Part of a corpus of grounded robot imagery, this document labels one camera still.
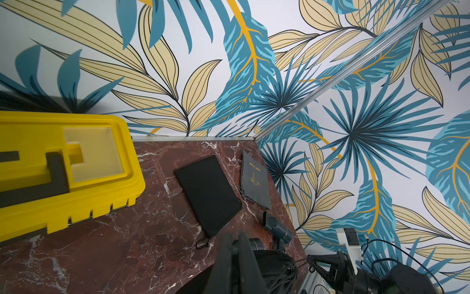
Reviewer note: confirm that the yellow black toolbox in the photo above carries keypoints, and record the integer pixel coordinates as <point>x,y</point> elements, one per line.
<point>58,169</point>

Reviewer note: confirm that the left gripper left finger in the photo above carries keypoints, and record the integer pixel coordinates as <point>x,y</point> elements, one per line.
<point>221,272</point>

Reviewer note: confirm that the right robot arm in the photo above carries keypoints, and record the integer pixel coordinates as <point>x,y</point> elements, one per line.
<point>389,275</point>

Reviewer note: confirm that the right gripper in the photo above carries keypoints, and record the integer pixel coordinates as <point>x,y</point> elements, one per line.
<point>343,275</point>

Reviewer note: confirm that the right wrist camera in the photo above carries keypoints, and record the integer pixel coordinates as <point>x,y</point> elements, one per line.
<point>349,238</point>

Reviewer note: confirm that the black hair dryer pouch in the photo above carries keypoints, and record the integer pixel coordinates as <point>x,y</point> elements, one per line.
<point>278,270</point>

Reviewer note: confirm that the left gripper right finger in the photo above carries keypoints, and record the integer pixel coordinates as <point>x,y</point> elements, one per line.
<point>250,277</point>

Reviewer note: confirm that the plain black drawstring pouch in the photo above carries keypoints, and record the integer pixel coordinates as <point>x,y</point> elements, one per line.
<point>210,195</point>

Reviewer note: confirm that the grey hair dryer pouch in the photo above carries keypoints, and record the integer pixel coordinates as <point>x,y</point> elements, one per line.
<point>254,181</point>

